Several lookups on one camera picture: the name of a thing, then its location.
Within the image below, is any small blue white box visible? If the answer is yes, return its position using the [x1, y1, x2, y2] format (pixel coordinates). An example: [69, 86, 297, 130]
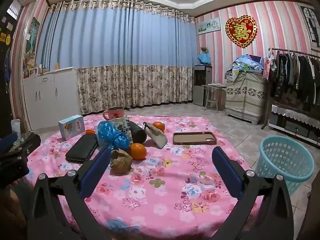
[58, 115, 85, 141]

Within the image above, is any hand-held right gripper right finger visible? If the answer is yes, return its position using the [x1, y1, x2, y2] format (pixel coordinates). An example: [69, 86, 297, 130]
[212, 146, 295, 240]

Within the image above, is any blue cloth covered bottle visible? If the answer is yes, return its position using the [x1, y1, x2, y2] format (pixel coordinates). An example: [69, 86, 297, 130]
[197, 53, 212, 66]

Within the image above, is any metal clothes rack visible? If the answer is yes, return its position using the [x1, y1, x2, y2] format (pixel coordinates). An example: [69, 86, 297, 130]
[261, 47, 320, 130]

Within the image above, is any brown paper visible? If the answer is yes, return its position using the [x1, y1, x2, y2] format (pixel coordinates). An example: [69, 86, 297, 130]
[109, 149, 133, 175]

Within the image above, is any patterned cloth covered cabinet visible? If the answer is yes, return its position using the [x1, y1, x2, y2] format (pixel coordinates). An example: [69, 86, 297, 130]
[224, 71, 267, 125]

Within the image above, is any blue floral curtain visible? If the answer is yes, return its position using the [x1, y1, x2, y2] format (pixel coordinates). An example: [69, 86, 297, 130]
[37, 0, 197, 115]

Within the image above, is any wall poster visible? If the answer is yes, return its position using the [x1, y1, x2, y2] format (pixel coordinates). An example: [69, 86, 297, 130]
[25, 17, 40, 55]

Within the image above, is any pink gift bag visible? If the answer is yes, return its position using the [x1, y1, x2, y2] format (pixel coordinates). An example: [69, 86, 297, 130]
[262, 50, 277, 80]

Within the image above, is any black zip case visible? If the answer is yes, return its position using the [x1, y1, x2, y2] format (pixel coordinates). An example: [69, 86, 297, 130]
[65, 133, 98, 164]

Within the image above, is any small round glass table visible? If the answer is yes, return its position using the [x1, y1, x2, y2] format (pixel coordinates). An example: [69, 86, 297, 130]
[201, 83, 227, 112]

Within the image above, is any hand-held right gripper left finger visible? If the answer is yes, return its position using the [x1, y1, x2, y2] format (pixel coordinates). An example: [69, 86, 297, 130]
[26, 147, 112, 240]

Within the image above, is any black cylinder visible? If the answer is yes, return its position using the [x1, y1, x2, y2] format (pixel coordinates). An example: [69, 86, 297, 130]
[127, 121, 148, 144]

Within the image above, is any grey printed packet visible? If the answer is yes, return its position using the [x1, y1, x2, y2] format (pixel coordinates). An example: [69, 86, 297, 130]
[110, 117, 133, 140]

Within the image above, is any low cabinet with lace cloth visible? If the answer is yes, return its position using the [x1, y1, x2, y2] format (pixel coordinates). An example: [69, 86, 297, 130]
[269, 102, 320, 143]

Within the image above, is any pile of clothes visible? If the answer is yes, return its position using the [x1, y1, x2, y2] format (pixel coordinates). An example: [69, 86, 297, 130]
[226, 54, 265, 77]

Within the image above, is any dark door with stickers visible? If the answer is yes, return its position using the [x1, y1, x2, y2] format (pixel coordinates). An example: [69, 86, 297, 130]
[0, 0, 25, 135]

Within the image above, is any beige cloth pouch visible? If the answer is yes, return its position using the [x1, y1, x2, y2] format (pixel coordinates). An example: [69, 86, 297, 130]
[143, 122, 167, 149]

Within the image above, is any landscape wall picture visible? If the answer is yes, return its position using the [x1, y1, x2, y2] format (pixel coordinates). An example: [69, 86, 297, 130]
[197, 17, 221, 35]

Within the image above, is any turquoise plastic basket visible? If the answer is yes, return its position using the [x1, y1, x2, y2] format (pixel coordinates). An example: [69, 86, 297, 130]
[254, 136, 315, 197]

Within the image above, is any white cabinet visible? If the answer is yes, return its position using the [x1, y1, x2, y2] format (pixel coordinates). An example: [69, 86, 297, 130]
[23, 67, 82, 132]

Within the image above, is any pink floral tablecloth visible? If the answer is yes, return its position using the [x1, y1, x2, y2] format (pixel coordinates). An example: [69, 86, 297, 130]
[21, 115, 265, 240]

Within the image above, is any row of hanging clothes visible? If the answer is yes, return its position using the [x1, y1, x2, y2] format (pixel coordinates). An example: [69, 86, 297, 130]
[270, 51, 320, 112]

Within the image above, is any blue plastic bag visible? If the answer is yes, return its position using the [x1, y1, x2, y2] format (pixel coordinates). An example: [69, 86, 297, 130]
[97, 121, 131, 151]

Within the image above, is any pink mug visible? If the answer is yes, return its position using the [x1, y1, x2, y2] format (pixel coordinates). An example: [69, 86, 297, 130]
[103, 106, 125, 121]

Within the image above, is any framed wedding photo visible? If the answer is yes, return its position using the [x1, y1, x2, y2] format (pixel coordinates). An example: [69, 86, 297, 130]
[299, 4, 319, 48]

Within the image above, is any red gold heart decoration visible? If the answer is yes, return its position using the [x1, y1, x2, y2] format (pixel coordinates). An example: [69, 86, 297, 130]
[225, 17, 258, 48]

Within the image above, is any water dispenser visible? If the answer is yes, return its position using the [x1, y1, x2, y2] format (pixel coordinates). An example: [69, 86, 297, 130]
[193, 64, 213, 107]

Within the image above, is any brown phone case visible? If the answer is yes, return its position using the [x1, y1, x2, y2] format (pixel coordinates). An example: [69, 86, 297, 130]
[173, 131, 217, 145]

